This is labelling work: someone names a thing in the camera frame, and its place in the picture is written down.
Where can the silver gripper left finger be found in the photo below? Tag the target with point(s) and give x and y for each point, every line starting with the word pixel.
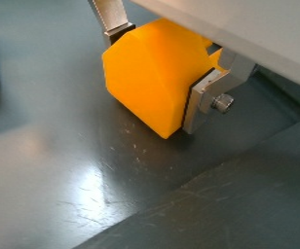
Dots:
pixel 111 17

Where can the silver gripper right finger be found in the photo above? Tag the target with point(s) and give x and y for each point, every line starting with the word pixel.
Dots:
pixel 208 92

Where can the orange three prong object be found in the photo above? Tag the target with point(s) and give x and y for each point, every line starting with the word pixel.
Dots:
pixel 151 66

